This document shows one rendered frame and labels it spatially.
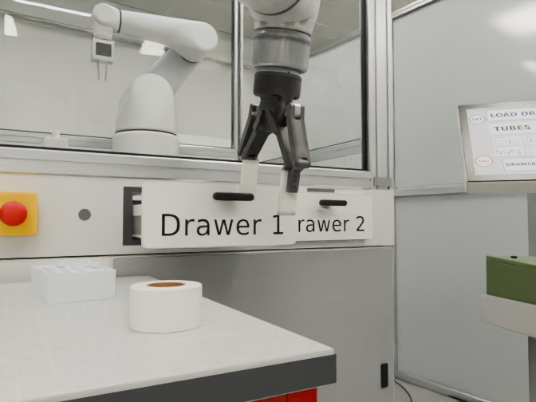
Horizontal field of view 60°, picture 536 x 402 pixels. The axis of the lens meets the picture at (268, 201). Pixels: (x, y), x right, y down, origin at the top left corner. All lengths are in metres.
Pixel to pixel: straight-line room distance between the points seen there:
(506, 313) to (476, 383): 1.85
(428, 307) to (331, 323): 1.49
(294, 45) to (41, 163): 0.49
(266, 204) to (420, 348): 1.94
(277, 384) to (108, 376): 0.12
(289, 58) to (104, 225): 0.46
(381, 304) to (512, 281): 0.60
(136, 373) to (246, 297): 0.70
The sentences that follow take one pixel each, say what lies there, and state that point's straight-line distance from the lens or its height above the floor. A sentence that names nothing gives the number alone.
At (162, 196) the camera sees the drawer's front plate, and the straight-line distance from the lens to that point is 0.79.
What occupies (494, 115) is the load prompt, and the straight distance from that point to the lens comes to 1.45.
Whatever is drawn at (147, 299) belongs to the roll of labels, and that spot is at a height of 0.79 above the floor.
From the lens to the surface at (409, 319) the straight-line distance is 2.70.
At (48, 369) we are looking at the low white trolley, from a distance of 0.38.
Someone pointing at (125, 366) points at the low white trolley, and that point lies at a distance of 0.36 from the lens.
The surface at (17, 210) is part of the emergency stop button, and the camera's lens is 0.84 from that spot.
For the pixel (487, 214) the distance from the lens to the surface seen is 2.39.
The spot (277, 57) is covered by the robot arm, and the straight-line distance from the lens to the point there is 0.72.
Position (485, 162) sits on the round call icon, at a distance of 1.30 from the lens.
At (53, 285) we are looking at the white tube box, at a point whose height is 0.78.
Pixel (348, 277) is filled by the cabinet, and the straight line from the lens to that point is 1.17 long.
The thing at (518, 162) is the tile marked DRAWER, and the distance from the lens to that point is 1.31.
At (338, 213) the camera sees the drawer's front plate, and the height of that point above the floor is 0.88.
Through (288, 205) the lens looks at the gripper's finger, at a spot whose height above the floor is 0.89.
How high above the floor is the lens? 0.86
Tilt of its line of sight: 2 degrees up
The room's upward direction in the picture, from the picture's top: straight up
